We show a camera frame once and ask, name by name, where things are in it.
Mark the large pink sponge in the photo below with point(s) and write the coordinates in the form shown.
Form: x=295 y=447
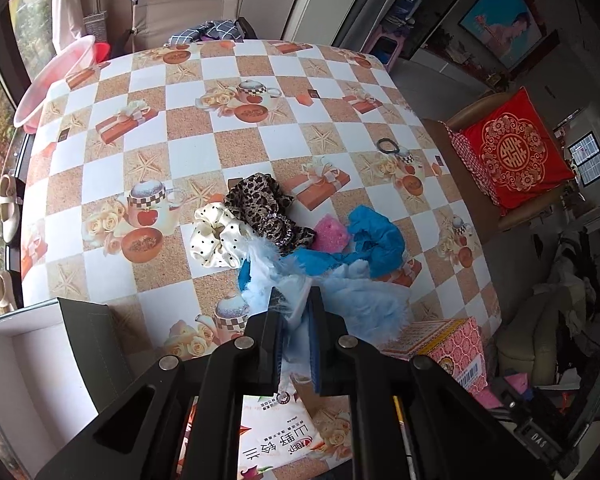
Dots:
x=332 y=232

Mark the blue crinkled cloth cover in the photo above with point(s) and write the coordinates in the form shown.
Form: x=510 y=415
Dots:
x=310 y=262
x=380 y=240

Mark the leopard print scrunchie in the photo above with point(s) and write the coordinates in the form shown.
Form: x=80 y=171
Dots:
x=260 y=200

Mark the pink patterned cardboard box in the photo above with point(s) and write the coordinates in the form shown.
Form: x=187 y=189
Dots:
x=460 y=350

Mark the plaid cloth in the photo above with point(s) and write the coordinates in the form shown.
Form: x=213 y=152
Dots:
x=215 y=30

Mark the beige folding chair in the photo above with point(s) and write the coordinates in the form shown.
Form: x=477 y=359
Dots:
x=180 y=15

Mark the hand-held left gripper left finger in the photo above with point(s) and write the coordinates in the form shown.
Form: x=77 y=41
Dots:
x=278 y=345

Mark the grey box with white inside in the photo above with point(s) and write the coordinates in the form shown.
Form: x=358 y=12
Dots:
x=30 y=370

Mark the wall poster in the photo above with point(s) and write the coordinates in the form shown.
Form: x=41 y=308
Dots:
x=505 y=15

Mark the checkered printed tablecloth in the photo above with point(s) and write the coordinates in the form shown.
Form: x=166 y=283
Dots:
x=230 y=160

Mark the light blue fluffy scrunchie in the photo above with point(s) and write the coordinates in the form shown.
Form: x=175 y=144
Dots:
x=362 y=305

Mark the white printed packet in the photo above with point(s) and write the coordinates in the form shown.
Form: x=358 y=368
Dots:
x=290 y=435

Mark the white polka dot scrunchie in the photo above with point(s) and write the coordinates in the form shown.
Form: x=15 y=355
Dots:
x=215 y=240

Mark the pink plastic stool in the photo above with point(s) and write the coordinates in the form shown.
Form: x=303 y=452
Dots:
x=386 y=47

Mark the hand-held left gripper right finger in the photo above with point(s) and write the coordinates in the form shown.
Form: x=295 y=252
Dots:
x=314 y=350

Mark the pink plastic basin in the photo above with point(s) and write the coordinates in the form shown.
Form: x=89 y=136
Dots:
x=55 y=80

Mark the red checkered cloth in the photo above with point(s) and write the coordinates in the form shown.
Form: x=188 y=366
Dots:
x=472 y=160

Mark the wooden armchair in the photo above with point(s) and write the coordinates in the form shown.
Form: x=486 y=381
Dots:
x=455 y=180

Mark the red embroidered cushion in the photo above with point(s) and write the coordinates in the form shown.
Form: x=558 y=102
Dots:
x=515 y=150

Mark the cream shoe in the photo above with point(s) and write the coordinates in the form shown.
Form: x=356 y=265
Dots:
x=9 y=210
x=4 y=290

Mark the red plastic basin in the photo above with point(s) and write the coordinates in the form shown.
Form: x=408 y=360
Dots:
x=102 y=52

